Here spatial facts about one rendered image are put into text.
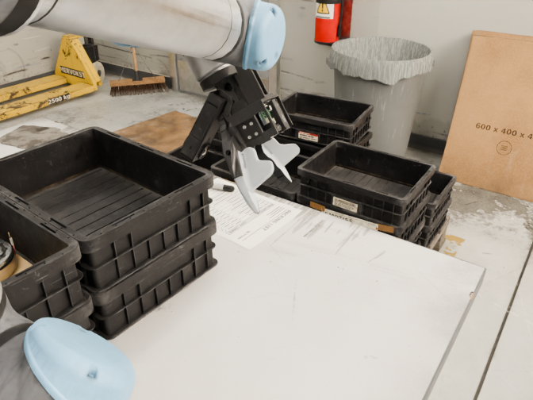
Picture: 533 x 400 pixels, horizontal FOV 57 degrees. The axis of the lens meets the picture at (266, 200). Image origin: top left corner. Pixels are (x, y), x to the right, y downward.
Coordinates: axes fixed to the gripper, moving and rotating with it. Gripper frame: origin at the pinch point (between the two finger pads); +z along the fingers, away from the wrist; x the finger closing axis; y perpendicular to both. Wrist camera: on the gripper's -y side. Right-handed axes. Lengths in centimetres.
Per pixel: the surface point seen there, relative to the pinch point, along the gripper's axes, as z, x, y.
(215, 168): -5, 104, -66
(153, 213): -5.8, 1.9, -22.5
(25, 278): -6.9, -20.0, -30.4
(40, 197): -19, 13, -56
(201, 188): -5.5, 12.8, -18.4
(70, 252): -6.9, -13.2, -27.7
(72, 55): -136, 282, -240
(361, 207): 28, 88, -15
